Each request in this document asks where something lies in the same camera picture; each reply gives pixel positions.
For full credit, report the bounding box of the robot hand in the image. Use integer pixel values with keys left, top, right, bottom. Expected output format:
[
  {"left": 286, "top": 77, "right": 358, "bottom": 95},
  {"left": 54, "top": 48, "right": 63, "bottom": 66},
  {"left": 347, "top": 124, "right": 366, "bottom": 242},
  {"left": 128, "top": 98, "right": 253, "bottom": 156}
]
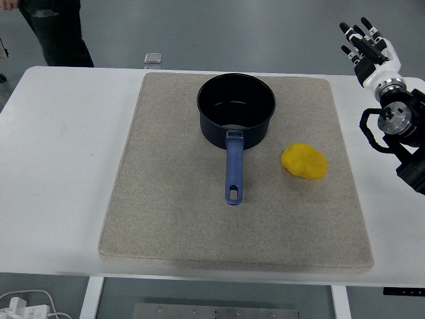
[{"left": 339, "top": 17, "right": 404, "bottom": 93}]

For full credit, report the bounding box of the yellow potato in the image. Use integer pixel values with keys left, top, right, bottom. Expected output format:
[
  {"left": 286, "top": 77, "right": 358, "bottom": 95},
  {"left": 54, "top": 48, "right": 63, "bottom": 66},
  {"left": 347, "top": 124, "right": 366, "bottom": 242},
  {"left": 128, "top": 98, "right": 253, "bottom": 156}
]
[{"left": 281, "top": 142, "right": 328, "bottom": 181}]

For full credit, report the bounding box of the beige mat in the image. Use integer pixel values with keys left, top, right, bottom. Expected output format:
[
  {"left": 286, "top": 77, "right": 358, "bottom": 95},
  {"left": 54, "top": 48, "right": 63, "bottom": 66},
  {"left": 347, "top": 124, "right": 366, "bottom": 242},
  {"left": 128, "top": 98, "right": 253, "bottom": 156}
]
[{"left": 98, "top": 72, "right": 375, "bottom": 275}]

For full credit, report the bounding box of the black table control panel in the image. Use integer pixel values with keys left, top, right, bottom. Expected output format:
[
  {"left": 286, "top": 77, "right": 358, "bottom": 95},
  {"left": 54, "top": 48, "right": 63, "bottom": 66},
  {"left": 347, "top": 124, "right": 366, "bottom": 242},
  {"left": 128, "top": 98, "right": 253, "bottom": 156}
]
[{"left": 382, "top": 286, "right": 425, "bottom": 296}]

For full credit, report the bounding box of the white table leg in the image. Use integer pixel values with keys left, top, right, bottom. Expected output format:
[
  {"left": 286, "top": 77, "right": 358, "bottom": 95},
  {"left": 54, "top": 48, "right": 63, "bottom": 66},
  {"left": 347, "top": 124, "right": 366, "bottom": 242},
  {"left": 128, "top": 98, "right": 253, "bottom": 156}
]
[
  {"left": 331, "top": 284, "right": 352, "bottom": 319},
  {"left": 79, "top": 276, "right": 106, "bottom": 319}
]

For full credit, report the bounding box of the person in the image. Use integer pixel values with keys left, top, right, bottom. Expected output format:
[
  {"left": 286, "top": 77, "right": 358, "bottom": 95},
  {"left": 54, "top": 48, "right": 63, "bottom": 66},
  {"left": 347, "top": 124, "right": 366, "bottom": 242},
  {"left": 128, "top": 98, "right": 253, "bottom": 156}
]
[{"left": 0, "top": 0, "right": 95, "bottom": 68}]

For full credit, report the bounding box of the white power strip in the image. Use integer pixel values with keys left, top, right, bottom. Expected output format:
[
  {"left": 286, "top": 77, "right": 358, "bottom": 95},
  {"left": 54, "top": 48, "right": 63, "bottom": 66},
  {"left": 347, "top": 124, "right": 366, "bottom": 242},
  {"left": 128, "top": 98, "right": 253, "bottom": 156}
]
[{"left": 0, "top": 296, "right": 51, "bottom": 319}]

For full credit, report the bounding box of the blue pot with handle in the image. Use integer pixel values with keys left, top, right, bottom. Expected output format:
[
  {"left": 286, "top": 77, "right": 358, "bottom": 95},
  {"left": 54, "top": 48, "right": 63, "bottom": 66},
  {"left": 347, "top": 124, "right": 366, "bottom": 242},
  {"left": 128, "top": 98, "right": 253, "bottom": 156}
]
[{"left": 196, "top": 72, "right": 277, "bottom": 206}]

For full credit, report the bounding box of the white cable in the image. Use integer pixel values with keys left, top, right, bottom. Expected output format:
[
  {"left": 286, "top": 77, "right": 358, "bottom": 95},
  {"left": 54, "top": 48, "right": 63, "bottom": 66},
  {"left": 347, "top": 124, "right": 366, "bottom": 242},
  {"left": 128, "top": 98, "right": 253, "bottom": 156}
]
[{"left": 0, "top": 289, "right": 72, "bottom": 319}]

